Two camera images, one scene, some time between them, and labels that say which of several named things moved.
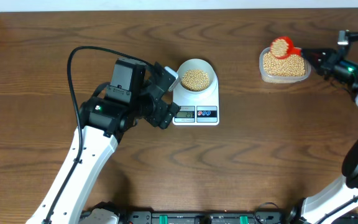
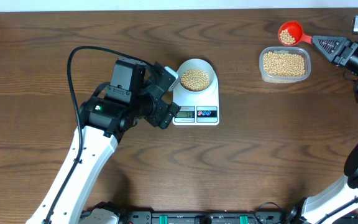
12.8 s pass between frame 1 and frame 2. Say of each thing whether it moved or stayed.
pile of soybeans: stayed
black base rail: stayed
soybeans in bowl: stayed
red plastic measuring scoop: moved
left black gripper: stayed
